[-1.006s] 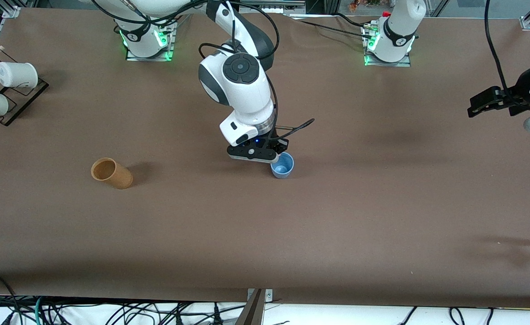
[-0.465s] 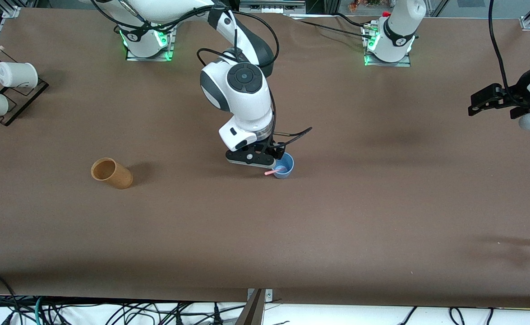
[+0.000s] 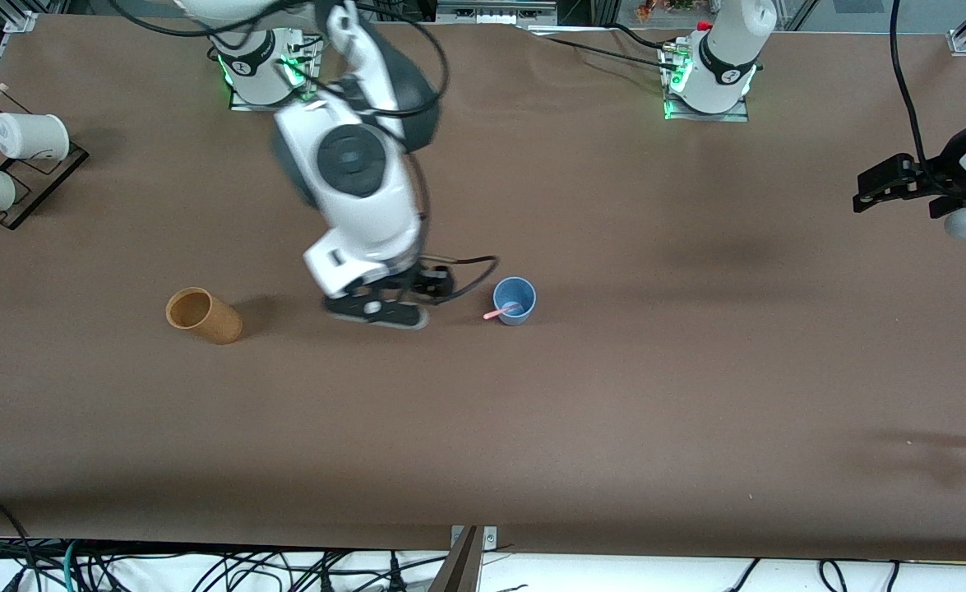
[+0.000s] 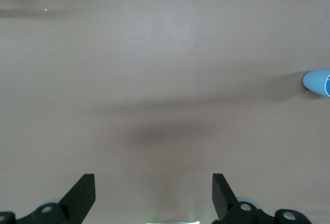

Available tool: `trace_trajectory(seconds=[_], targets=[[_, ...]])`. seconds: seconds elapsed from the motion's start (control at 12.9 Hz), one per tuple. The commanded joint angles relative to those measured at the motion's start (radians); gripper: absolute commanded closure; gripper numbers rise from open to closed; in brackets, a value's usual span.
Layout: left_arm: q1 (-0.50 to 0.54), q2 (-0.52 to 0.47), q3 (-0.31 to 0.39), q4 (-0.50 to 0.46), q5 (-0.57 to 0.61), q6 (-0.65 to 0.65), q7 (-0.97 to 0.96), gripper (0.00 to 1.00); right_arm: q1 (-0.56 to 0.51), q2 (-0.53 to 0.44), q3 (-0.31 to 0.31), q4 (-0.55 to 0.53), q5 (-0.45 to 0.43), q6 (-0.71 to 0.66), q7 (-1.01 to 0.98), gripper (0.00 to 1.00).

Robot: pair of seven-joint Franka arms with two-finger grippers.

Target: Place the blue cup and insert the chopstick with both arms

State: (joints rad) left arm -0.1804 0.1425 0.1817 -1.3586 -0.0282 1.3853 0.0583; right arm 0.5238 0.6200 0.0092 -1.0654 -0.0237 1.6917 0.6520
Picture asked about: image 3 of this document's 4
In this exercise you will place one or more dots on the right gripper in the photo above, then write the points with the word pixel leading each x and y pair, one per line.
pixel 431 284

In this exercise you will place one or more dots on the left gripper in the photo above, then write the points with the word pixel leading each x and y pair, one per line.
pixel 945 178

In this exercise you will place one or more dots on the pink chopstick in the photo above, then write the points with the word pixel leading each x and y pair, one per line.
pixel 499 313

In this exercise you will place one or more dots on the blue cup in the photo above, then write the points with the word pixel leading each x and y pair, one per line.
pixel 519 292

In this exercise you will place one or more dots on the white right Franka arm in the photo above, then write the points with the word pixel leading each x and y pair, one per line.
pixel 351 160

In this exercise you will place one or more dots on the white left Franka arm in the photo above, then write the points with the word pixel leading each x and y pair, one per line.
pixel 725 49

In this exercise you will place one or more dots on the brown cork cup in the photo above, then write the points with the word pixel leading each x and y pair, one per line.
pixel 215 319

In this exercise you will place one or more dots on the grey metal box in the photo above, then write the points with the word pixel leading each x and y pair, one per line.
pixel 495 10

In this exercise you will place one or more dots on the metal table edge bracket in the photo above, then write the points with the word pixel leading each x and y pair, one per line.
pixel 489 538

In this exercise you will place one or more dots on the dark camera mount pole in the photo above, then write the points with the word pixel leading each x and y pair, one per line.
pixel 458 571

